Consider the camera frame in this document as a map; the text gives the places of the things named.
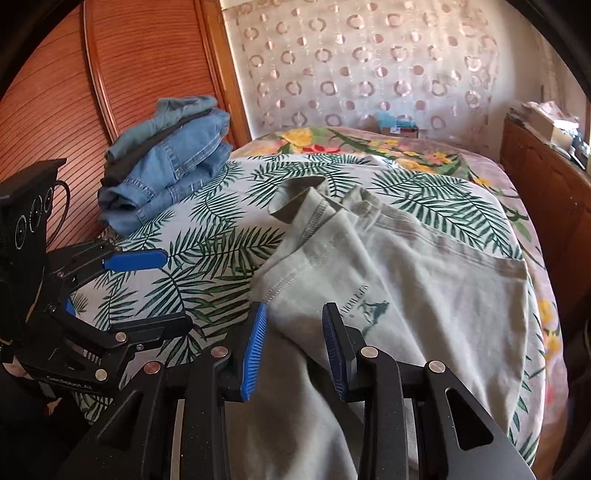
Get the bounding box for folded blue-grey pants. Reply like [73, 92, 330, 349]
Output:
[105, 95, 218, 162]

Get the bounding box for palm leaf printed sheet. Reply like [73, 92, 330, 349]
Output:
[74, 152, 541, 472]

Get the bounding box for blue packet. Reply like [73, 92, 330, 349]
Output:
[376, 112, 415, 131]

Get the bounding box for person's dark clothing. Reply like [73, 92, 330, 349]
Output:
[0, 355, 100, 480]

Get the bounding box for wooden headboard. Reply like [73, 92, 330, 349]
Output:
[0, 0, 254, 241]

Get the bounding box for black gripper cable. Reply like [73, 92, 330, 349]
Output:
[44, 181, 71, 250]

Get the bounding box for floral blanket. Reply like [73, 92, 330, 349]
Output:
[252, 126, 566, 467]

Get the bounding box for folded dark pants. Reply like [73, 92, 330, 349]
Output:
[100, 117, 185, 188]

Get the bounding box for wooden dresser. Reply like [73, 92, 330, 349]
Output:
[501, 113, 591, 296]

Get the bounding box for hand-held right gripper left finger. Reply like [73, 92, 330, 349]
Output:
[69, 302, 270, 480]

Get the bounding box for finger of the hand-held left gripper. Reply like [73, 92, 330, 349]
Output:
[44, 298, 194, 370]
[48, 241, 169, 287]

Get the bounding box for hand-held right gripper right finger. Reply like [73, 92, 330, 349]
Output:
[322, 302, 539, 480]

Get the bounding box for pink printed packet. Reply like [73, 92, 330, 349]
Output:
[526, 99, 578, 123]

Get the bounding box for folded light blue denim jeans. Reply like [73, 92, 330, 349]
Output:
[111, 110, 230, 195]
[98, 143, 232, 235]

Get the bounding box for sheer curtain with circles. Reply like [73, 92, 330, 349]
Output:
[219, 0, 509, 144]

